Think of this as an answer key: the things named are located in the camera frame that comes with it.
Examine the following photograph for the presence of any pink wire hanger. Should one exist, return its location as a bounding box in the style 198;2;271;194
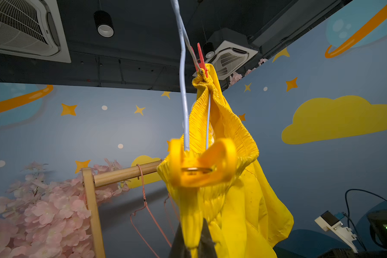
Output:
163;193;180;236
130;164;172;258

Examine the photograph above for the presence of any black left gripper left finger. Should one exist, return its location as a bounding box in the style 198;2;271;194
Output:
168;224;191;258

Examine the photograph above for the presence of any light blue wire hanger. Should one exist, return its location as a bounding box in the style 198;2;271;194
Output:
170;0;203;151

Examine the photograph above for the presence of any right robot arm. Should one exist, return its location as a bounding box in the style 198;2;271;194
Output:
315;188;387;258

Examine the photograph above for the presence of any red clothespin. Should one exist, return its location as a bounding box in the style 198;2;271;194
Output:
190;43;209;78

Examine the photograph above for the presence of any large yellow clothespin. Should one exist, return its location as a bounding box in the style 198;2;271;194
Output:
168;138;237;188

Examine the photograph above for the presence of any pink cherry blossom tree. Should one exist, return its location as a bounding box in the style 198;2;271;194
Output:
0;157;131;258

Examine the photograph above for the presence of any wooden clothes rack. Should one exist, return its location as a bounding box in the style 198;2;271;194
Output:
81;160;161;258

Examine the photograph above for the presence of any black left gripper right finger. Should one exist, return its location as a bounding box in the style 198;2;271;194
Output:
197;218;217;258

